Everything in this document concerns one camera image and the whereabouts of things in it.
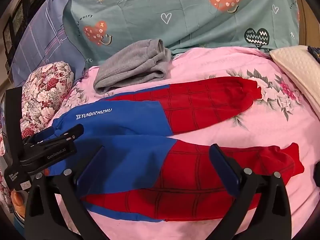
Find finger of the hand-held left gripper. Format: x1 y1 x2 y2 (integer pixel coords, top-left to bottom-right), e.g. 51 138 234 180
29 124 85 151
23 126 55 145

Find red floral pillow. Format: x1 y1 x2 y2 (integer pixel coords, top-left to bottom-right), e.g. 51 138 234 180
0 61 75 205

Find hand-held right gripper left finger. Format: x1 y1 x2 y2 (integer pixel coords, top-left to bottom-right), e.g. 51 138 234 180
24 145 108 240

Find dark framed wall panel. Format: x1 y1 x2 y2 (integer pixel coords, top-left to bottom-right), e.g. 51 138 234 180
2 0 52 64

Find person's left hand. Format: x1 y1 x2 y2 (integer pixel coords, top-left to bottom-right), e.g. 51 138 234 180
10 189 25 214

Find pink floral bedsheet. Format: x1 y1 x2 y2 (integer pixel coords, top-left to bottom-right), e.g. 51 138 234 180
47 46 320 240

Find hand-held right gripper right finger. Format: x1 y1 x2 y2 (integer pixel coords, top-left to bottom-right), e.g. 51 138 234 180
209 144 298 240

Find cream quilted pillow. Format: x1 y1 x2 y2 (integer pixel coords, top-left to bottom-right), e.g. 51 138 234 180
269 45 320 121

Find grey folded pants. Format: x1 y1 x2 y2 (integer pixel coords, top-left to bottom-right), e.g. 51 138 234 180
93 39 172 95

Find person's left forearm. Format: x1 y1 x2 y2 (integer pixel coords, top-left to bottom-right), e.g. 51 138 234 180
13 213 26 232

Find dark patterned cloth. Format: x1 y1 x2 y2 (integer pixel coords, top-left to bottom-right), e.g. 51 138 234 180
307 45 320 63

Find teal heart print quilt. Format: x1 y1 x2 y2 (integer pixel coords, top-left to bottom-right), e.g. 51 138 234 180
55 0 301 64

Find wooden headboard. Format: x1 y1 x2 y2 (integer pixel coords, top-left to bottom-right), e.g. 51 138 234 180
295 0 320 53

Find red and blue pants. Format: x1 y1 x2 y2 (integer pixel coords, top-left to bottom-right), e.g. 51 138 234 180
46 76 305 223

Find purple plaid pillow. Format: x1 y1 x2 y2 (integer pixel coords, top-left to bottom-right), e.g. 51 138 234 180
10 0 88 81

